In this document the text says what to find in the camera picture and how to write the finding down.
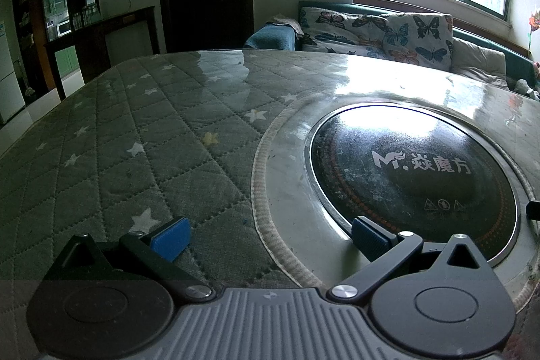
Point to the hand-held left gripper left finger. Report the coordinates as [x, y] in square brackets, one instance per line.
[171, 237]

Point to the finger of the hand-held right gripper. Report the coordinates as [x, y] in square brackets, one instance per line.
[533, 209]

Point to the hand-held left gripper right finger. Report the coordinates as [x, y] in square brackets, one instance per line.
[371, 237]

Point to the round black induction cooktop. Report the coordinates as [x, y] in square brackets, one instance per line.
[400, 195]

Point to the grey plush toy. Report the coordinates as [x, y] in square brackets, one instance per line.
[525, 88]

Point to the pink toy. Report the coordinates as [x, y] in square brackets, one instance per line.
[536, 69]

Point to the teal sofa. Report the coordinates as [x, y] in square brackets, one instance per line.
[514, 60]

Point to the cream cushion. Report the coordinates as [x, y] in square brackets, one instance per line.
[479, 62]

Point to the colourful pinwheel flower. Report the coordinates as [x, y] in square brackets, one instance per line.
[535, 20]

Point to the square butterfly print pillow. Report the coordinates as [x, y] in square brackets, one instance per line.
[422, 41]

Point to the white mop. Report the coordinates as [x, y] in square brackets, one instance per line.
[28, 90]

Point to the long butterfly print pillow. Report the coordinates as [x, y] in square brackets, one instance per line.
[341, 31]

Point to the dark wooden shelf cabinet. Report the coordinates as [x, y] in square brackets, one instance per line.
[126, 31]

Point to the white refrigerator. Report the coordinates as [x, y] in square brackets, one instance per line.
[10, 90]

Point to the blue blanket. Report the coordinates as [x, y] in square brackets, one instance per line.
[270, 38]

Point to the small beige cloth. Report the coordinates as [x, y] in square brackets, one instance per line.
[287, 23]

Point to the white microwave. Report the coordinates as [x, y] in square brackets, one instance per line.
[63, 28]

